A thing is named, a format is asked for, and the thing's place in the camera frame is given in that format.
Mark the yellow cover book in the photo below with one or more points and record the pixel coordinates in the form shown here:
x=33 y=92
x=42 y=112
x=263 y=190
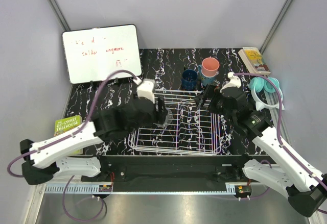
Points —
x=254 y=61

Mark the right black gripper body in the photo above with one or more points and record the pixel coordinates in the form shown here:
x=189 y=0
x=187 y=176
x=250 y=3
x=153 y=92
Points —
x=220 y=106

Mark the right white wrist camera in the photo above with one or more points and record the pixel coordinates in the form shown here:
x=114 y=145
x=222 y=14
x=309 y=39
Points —
x=234 y=81

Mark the white wire dish rack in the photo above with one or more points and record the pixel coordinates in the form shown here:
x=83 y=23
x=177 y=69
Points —
x=189 y=130

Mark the white whiteboard with red writing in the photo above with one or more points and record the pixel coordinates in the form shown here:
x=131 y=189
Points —
x=93 y=54

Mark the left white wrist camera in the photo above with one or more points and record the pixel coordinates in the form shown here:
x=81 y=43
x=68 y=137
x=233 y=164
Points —
x=145 y=88

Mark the green treehouse book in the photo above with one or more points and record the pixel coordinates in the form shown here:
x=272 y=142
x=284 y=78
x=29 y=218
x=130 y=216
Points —
x=66 y=124

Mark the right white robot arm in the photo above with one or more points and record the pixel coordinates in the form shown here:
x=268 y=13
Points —
x=300 y=183

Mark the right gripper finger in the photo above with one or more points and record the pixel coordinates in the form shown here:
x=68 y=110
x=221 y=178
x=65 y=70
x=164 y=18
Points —
x=209 y=92
x=200 y=100

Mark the teal cat ear headphones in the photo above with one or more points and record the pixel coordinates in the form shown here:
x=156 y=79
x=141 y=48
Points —
x=257 y=85

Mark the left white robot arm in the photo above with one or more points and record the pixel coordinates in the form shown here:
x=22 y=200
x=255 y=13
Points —
x=51 y=158

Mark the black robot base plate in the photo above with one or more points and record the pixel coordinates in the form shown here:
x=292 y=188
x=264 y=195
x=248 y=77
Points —
x=172 y=173

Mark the white slotted cable duct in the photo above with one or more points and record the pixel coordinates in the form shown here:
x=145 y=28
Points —
x=78 y=189

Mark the clear glass cup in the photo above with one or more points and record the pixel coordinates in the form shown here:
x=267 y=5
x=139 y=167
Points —
x=167 y=120
x=225 y=83

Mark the clear glass cup front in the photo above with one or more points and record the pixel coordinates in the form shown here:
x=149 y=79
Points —
x=167 y=120

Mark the light blue mug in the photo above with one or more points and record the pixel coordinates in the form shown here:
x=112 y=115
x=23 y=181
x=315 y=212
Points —
x=205 y=80

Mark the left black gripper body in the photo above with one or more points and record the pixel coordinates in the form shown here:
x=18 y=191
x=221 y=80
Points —
x=152 y=119

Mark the dark blue mug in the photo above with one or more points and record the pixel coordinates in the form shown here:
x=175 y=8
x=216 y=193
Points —
x=189 y=80

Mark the pink plastic cup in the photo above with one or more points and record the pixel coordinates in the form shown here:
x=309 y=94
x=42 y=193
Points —
x=210 y=66

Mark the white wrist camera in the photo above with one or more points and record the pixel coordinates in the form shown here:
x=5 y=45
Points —
x=234 y=81
x=145 y=88

